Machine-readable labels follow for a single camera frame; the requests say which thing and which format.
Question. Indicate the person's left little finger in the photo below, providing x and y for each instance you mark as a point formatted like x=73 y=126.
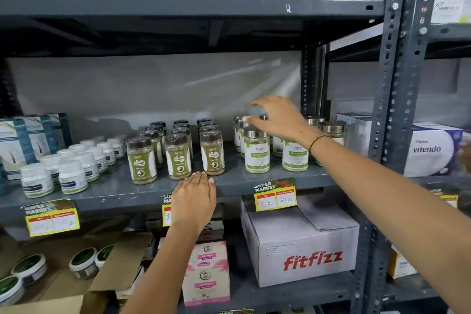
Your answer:
x=180 y=188

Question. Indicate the open brown cardboard box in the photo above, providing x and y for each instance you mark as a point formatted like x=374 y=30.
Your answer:
x=62 y=251

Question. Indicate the person's right forearm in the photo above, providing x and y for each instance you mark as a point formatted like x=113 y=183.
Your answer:
x=386 y=207

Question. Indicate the group of small white bottles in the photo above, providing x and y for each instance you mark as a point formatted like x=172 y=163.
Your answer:
x=71 y=174

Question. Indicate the plain white box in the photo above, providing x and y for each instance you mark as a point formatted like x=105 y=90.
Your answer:
x=355 y=133

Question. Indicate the person's right thumb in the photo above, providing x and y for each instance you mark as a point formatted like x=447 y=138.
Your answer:
x=254 y=123

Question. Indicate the blue and white carton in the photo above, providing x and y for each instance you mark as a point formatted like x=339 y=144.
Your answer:
x=43 y=137
x=14 y=148
x=63 y=128

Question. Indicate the white carton with red print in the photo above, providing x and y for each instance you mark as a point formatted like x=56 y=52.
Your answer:
x=301 y=251

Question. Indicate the yellow price tag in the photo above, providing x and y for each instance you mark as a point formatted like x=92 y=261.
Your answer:
x=51 y=220
x=449 y=200
x=276 y=196
x=166 y=210

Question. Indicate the yellow and white box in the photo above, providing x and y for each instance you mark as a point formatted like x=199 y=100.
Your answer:
x=399 y=264

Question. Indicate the person's left forearm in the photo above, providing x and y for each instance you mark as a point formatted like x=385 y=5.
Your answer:
x=165 y=273

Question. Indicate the pink and white box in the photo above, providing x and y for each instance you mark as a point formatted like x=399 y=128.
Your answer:
x=206 y=273

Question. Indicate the white and purple box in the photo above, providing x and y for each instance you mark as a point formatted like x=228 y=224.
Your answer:
x=430 y=150

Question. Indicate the white jar with green lid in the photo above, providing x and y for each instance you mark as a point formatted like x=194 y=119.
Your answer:
x=10 y=290
x=84 y=262
x=105 y=255
x=29 y=267

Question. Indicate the group of brown-lid powder jars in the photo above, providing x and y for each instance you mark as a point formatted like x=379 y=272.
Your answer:
x=178 y=157

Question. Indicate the person's right hand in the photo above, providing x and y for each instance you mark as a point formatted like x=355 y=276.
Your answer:
x=285 y=120

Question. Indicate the group of steel-lid green-label jars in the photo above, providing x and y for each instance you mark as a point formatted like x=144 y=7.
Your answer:
x=257 y=157

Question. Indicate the white box with grey print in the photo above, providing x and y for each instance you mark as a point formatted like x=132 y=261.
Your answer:
x=450 y=8

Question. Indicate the person's left hand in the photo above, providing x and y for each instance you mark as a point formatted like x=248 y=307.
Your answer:
x=193 y=207

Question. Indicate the dark small box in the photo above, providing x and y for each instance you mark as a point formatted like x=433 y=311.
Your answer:
x=212 y=231

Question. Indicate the grey metal shelf rack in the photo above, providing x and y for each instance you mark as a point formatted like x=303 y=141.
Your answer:
x=449 y=36
x=147 y=8

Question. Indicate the person's left middle finger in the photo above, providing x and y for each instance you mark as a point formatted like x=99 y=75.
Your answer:
x=199 y=182

